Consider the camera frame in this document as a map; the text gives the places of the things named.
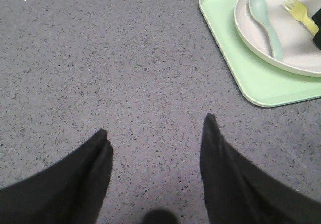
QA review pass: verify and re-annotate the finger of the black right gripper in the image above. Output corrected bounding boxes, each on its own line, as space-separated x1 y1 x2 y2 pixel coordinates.
312 9 321 49

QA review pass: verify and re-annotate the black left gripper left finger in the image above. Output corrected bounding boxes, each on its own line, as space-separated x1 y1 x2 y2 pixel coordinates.
1 129 113 223

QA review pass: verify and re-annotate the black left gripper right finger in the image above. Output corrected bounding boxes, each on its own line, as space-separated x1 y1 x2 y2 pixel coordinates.
200 113 320 223

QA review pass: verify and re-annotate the yellow plastic fork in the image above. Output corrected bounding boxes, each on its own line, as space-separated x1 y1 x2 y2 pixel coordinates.
283 0 319 36

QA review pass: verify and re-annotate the light green spoon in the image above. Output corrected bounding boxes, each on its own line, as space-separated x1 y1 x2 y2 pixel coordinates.
248 0 284 61

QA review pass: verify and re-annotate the light green tray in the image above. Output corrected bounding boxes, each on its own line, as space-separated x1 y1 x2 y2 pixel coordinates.
199 0 320 107

